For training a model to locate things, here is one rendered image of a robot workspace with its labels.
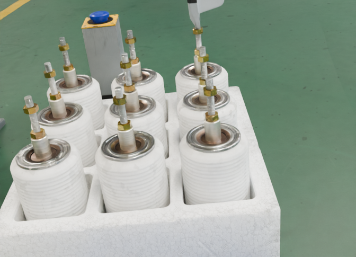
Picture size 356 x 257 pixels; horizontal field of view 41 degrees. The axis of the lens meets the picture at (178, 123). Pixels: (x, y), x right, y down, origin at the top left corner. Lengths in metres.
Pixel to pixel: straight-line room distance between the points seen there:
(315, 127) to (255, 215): 0.57
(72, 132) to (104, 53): 0.30
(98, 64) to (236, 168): 0.47
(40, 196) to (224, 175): 0.25
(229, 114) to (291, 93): 0.62
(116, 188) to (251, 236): 0.19
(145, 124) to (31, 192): 0.20
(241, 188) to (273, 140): 0.47
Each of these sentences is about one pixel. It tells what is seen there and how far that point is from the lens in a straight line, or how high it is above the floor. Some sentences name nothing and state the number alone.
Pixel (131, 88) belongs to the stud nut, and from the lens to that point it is 0.74.
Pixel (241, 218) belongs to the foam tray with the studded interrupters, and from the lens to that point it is 0.64.
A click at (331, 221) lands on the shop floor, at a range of 0.91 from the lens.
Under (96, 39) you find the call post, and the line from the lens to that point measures 0.99.
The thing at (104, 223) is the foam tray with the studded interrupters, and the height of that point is 0.18.
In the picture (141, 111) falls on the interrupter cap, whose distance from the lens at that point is 0.74.
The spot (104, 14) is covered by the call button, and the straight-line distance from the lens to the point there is 1.00.
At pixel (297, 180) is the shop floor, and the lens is 0.99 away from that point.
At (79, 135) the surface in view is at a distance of 0.76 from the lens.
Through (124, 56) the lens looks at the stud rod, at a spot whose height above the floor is 0.34.
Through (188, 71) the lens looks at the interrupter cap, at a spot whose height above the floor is 0.25.
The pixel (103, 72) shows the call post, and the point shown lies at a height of 0.21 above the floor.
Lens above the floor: 0.59
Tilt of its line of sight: 29 degrees down
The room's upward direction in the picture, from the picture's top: 6 degrees counter-clockwise
